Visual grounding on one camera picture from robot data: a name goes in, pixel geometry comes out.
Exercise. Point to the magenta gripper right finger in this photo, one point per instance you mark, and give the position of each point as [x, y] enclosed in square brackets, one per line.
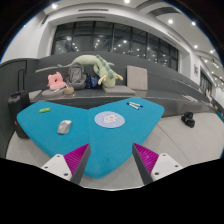
[153, 166]

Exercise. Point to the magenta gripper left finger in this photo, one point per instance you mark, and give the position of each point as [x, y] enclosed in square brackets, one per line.
[70, 166]

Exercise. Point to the grey computer mouse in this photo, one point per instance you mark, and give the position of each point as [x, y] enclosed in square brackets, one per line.
[64, 127]

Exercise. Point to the round white mouse pad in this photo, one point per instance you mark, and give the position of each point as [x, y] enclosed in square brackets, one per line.
[109, 119]

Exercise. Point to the blue capped marker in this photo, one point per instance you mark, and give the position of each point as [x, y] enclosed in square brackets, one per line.
[141, 106]

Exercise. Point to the black capped marker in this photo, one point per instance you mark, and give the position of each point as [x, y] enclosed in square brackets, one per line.
[137, 108]

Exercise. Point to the black device on floor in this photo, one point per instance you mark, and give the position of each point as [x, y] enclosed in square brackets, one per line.
[187, 118]

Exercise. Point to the green highlighter marker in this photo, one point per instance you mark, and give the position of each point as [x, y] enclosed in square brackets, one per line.
[44, 110]

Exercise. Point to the small brown round object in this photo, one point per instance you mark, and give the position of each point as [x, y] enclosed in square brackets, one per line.
[68, 90]

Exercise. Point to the grey flat seat cushion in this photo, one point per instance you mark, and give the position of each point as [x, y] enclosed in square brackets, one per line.
[119, 89]

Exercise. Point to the dark blue bag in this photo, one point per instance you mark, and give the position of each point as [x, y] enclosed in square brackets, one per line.
[91, 82]

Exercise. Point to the pink plush toy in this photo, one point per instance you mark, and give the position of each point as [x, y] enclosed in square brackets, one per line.
[55, 81]

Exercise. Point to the grey upright cushion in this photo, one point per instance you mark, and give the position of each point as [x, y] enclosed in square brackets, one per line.
[137, 78]

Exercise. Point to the grey backpack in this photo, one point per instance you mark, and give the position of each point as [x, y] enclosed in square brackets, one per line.
[76, 77]

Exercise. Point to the green dragon plush toy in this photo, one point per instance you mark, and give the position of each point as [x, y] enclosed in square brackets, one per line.
[101, 67]

